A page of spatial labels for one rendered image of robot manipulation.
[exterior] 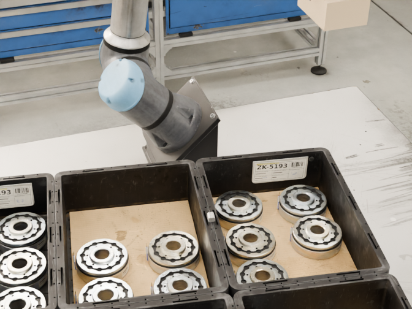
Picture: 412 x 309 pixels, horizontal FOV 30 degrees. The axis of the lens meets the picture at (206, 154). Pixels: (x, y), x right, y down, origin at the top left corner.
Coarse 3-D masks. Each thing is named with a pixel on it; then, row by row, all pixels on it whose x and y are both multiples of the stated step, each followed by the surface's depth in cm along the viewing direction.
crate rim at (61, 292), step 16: (64, 176) 162; (192, 176) 162; (208, 224) 149; (208, 240) 146; (64, 272) 138; (224, 272) 138; (64, 288) 135; (208, 288) 135; (224, 288) 135; (64, 304) 132; (80, 304) 132; (96, 304) 132; (112, 304) 132
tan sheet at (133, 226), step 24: (72, 216) 166; (96, 216) 166; (120, 216) 166; (144, 216) 166; (168, 216) 166; (72, 240) 160; (120, 240) 160; (144, 240) 160; (72, 264) 154; (144, 264) 154; (144, 288) 149
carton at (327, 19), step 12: (300, 0) 201; (312, 0) 194; (324, 0) 188; (336, 0) 188; (348, 0) 189; (360, 0) 190; (312, 12) 196; (324, 12) 189; (336, 12) 189; (348, 12) 191; (360, 12) 192; (324, 24) 190; (336, 24) 191; (348, 24) 193; (360, 24) 194
